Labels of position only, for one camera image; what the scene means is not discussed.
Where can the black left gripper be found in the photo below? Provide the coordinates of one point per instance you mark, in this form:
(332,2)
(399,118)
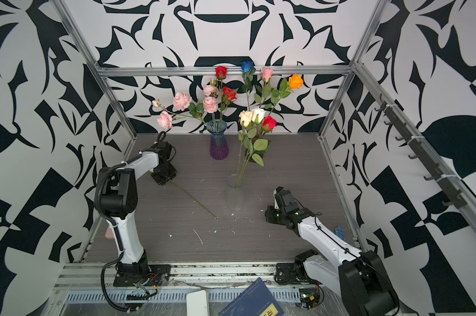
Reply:
(163,181)

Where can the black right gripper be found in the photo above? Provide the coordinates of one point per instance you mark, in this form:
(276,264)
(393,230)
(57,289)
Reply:
(269,214)

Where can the clear glass vase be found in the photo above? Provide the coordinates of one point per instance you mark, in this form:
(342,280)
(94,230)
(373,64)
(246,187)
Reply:
(235,193)

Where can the purple ribbed glass vase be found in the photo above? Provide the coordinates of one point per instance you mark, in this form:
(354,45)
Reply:
(219,149)

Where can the dark maroon glass vase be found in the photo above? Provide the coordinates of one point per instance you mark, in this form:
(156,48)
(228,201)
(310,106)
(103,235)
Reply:
(254,152)

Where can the pink peony flower stem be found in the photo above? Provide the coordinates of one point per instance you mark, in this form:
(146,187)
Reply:
(210,105)

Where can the large red rose stem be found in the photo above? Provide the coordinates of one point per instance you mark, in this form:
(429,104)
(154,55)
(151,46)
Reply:
(228,97)

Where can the small red rose stem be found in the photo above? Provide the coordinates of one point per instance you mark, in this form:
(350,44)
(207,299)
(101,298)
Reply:
(221,74)

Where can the blue rose stem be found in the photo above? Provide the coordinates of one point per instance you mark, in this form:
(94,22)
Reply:
(248,70)

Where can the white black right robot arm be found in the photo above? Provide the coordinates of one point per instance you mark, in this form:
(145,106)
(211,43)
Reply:
(358,277)

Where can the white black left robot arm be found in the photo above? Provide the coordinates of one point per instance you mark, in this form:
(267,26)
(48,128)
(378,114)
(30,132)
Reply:
(116,200)

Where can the small blue card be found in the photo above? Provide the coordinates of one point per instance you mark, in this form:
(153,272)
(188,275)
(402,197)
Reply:
(340,233)

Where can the pink rectangular block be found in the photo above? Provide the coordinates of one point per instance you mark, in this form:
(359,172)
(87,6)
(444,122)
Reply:
(109,234)

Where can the blue book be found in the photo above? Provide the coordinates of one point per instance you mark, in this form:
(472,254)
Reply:
(254,300)

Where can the white rectangular device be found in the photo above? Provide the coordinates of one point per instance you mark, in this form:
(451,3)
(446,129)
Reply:
(197,303)

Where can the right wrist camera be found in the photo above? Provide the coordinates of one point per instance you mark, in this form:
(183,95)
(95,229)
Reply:
(275,196)

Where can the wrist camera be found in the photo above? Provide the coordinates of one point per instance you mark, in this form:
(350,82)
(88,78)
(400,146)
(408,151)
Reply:
(275,196)
(165,151)

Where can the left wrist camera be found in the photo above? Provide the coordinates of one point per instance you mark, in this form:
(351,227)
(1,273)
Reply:
(165,151)

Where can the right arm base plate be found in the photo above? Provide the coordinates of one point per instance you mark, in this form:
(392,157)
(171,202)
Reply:
(294,273)

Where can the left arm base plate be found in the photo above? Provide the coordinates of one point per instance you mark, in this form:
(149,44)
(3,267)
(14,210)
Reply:
(130,275)

